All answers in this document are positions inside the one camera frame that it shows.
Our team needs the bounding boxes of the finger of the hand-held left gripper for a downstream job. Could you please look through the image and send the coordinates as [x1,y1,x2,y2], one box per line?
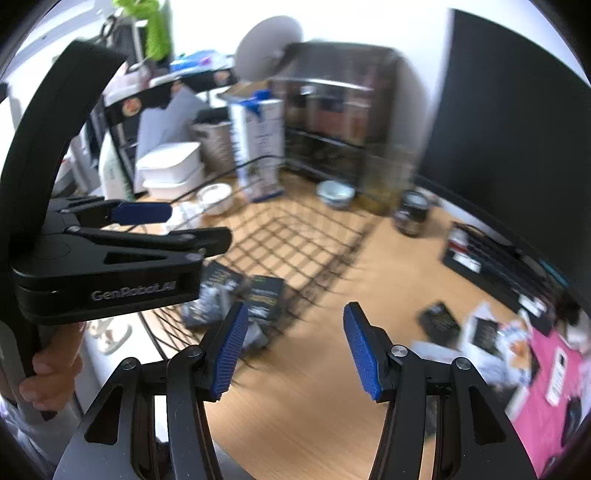
[65,225,233,274]
[59,198,174,228]

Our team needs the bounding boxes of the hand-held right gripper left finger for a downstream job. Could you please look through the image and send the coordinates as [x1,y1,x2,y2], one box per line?
[55,301,252,480]

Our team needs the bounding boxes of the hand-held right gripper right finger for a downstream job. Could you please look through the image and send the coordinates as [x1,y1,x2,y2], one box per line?
[342,301,539,480]

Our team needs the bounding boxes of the black wire basket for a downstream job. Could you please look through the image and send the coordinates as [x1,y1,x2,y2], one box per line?
[139,154,384,365]

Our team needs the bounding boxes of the black tissue pack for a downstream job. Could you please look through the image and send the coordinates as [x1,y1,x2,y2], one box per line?
[418,302,461,347]
[238,275,284,321]
[182,263,245,328]
[468,318,502,358]

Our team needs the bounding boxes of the wooden desktop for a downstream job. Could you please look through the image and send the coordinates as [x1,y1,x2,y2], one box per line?
[99,171,583,480]

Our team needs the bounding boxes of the person's left hand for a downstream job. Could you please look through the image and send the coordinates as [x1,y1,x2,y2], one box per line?
[21,322,87,411]

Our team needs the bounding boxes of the white tape roll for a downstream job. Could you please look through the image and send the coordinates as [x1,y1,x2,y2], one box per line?
[196,183,233,215]

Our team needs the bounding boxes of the white lidded container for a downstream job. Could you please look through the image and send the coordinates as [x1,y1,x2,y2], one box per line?
[136,142,202,183]
[142,166,206,201]

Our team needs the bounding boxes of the grey woven container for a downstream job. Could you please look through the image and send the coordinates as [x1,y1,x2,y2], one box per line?
[191,110,236,176]

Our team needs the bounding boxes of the blue white carton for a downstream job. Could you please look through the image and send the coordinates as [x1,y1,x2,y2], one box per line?
[228,90,286,204]

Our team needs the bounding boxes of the white blue patterned bowl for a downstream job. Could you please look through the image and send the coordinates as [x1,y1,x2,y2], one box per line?
[316,180,356,210]

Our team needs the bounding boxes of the dark sauce jar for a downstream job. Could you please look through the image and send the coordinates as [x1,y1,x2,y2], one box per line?
[392,189,432,238]

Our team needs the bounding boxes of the white blue snack packet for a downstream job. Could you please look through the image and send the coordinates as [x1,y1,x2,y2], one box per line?
[501,318,532,370]

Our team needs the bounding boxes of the black keyboard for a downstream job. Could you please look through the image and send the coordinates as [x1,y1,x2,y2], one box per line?
[442,222,580,335]

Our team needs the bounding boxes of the clear jar yellow contents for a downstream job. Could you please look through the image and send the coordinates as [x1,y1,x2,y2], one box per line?
[360,150,416,217]

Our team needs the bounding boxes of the green cloth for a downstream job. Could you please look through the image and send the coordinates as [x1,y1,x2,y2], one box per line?
[113,0,171,63]

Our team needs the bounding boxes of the white remote control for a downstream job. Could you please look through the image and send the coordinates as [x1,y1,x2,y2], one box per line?
[547,348,571,407]

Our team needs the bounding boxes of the pink desk mat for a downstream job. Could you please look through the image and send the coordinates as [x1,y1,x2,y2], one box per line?
[505,314,591,467]

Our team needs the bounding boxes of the white round fan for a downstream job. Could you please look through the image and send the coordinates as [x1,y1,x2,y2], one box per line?
[235,16,305,84]

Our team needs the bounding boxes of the black computer mouse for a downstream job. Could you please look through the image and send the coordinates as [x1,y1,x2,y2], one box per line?
[561,397,585,448]

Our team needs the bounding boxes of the black computer monitor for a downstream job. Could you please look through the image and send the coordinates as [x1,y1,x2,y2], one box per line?
[418,8,591,278]

